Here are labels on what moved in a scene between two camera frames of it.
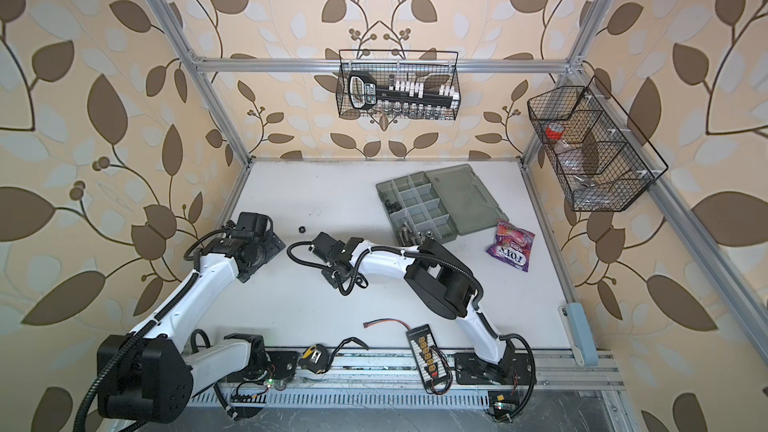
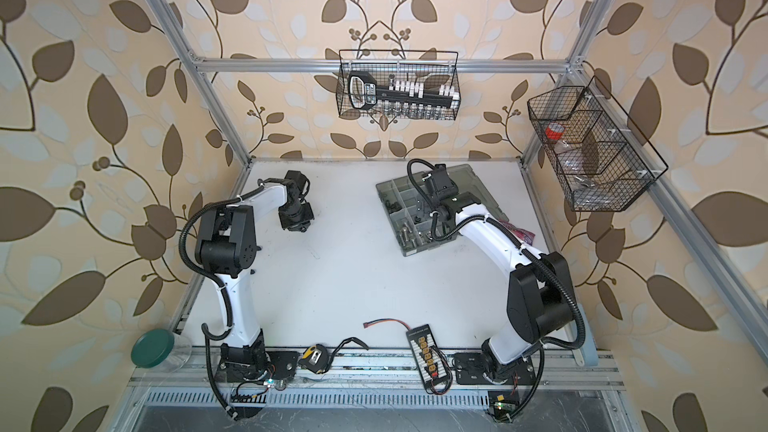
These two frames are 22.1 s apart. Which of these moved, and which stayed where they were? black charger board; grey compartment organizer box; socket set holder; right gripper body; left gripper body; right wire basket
Moved: right gripper body; left gripper body
Stayed: socket set holder; grey compartment organizer box; black charger board; right wire basket
